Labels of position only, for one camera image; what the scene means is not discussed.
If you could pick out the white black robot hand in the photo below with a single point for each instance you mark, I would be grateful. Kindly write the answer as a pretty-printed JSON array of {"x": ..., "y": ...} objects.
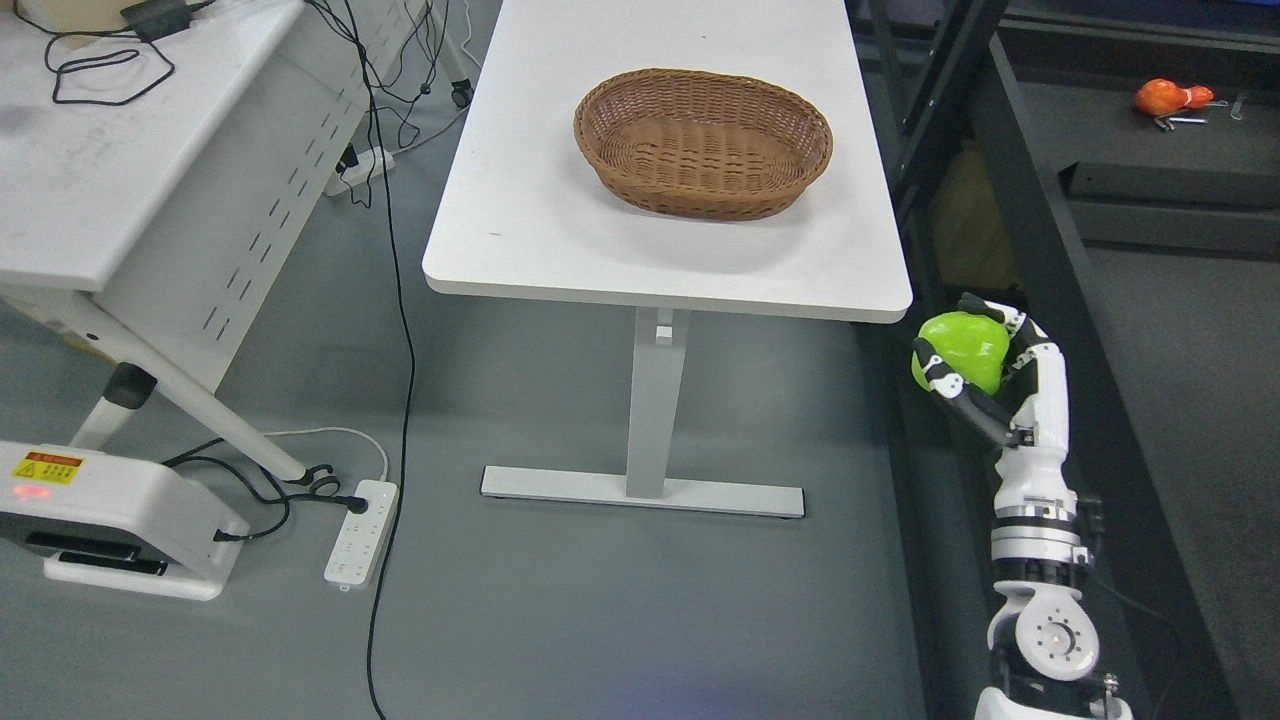
[{"x": 1028, "y": 421}]

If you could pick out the green apple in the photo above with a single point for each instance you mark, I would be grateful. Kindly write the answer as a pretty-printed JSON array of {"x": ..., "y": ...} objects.
[{"x": 975, "y": 346}]

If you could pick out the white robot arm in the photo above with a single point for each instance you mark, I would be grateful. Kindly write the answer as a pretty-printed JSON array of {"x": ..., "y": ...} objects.
[{"x": 1044, "y": 648}]

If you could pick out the orange toy fruit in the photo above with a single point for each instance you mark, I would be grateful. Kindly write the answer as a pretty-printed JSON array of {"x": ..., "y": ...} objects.
[{"x": 1160, "y": 97}]

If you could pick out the brown wicker basket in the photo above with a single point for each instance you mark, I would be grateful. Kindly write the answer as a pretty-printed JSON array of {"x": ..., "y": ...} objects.
[{"x": 702, "y": 145}]

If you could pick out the white power strip near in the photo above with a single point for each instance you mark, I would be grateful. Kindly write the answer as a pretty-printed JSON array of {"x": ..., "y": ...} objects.
[{"x": 363, "y": 536}]

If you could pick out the white power strip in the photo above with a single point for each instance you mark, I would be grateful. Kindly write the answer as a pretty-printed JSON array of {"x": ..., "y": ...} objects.
[
  {"x": 363, "y": 536},
  {"x": 356, "y": 168}
]

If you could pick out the white power strip far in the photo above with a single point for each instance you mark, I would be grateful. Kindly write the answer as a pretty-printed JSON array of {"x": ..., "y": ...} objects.
[{"x": 356, "y": 168}]

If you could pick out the white folding side table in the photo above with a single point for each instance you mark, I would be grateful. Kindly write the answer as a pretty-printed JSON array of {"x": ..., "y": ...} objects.
[{"x": 151, "y": 214}]

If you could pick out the white machine base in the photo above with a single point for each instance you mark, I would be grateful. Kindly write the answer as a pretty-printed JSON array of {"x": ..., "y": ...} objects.
[{"x": 117, "y": 522}]

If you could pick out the black power adapter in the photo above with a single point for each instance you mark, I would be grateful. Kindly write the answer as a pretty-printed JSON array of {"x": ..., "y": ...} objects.
[{"x": 154, "y": 19}]

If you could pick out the beige cardboard box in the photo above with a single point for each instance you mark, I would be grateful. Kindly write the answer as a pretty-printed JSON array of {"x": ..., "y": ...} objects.
[{"x": 72, "y": 15}]

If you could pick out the black metal shelf frame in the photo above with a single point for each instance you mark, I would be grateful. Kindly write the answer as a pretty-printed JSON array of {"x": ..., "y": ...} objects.
[{"x": 1147, "y": 249}]

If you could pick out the white pedestal table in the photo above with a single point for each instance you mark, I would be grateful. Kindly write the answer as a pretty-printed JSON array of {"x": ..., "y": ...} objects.
[{"x": 523, "y": 216}]

